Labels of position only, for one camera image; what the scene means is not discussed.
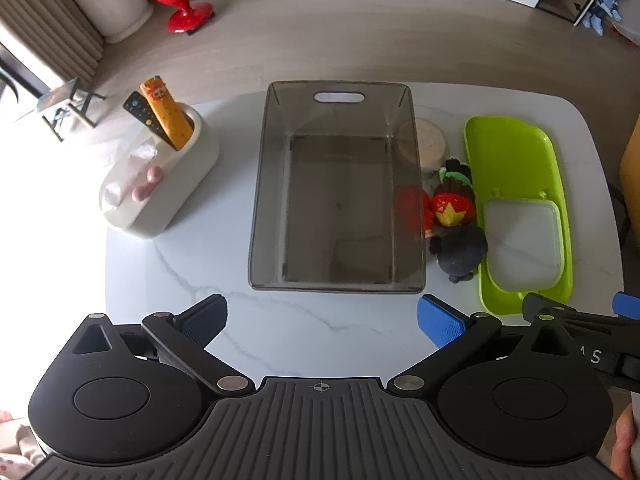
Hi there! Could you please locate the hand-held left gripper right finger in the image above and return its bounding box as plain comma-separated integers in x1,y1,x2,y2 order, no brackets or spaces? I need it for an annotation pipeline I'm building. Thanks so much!
389,294,576,401

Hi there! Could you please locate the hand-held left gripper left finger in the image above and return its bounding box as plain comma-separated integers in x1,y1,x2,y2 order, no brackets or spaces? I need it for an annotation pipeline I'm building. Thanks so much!
70,294,255,400

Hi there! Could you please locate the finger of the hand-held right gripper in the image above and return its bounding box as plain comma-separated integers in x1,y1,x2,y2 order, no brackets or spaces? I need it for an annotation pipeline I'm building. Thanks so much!
614,291,640,320
522,292,640,393

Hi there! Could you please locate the black plush toy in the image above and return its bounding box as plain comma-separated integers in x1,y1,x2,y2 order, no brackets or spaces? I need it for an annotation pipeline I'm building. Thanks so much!
429,224,489,283

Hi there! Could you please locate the red toy figure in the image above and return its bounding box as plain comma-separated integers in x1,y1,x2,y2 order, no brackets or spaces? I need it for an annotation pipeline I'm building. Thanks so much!
395,184,436,236

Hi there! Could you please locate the crocheted strawberry hat doll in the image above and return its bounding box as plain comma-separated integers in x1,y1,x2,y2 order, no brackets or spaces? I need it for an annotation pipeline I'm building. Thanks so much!
424,157,477,238

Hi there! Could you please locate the grey translucent storage bin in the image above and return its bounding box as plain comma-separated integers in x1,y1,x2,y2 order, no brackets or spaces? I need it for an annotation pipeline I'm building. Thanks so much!
248,80,427,293

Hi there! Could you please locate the lime green bin lid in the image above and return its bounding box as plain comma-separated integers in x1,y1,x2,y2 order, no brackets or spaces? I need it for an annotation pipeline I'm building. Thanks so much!
462,116,575,316

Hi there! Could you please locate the round beige case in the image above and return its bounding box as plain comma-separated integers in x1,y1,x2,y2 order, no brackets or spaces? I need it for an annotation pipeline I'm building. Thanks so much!
398,119,450,171

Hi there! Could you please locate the white marble desktop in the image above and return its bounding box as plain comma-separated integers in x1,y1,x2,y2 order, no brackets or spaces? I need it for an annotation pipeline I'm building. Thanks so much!
102,82,625,381

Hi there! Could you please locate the person's right hand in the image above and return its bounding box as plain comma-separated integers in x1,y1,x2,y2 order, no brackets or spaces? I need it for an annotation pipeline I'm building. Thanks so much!
615,402,640,480

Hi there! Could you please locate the white tissue box organizer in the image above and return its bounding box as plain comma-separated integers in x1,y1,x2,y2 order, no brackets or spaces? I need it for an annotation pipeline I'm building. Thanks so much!
98,102,221,238

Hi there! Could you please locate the yellow cloth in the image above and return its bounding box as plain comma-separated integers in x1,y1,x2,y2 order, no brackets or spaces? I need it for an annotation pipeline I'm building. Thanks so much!
619,115,640,241

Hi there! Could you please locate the white tissue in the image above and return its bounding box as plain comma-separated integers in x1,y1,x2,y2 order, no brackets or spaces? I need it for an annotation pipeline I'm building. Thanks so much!
102,140,163,208

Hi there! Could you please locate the orange cartoon remote control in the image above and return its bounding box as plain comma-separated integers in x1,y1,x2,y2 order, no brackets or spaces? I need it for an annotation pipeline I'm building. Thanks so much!
140,77,195,152

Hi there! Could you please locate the black remote control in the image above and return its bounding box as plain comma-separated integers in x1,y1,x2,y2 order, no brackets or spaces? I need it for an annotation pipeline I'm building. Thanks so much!
123,91,173,148

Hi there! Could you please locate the small side table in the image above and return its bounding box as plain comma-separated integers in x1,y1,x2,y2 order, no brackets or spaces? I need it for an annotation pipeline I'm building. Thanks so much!
15,78,106,143

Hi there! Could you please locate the blue toy figure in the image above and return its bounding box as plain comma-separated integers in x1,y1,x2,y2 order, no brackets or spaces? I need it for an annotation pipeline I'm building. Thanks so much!
582,0,626,36

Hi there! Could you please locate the white cylindrical appliance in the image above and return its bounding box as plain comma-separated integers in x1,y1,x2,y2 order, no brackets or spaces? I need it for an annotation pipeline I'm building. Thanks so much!
57,0,153,43

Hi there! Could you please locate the beige curtain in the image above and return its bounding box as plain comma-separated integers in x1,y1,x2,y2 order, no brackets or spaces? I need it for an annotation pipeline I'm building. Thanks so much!
0,0,106,86

